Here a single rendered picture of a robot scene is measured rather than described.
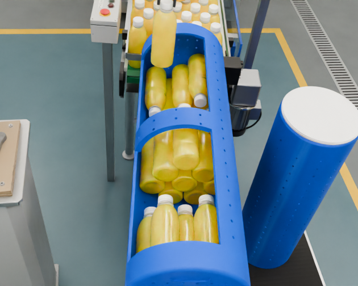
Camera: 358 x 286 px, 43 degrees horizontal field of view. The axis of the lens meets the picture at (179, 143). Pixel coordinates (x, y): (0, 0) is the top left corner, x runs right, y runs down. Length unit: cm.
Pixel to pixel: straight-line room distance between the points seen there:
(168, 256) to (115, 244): 142
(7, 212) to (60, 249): 99
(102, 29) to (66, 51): 167
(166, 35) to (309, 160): 64
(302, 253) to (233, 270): 136
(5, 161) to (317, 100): 104
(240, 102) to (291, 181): 47
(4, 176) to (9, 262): 41
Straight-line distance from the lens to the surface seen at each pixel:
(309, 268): 231
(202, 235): 110
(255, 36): 214
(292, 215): 186
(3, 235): 153
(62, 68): 330
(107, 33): 180
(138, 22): 175
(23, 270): 174
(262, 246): 207
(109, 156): 243
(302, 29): 401
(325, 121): 161
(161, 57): 143
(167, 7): 136
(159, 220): 111
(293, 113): 159
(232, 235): 104
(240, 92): 195
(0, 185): 136
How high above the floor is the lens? 208
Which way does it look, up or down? 48 degrees down
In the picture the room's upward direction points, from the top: 8 degrees clockwise
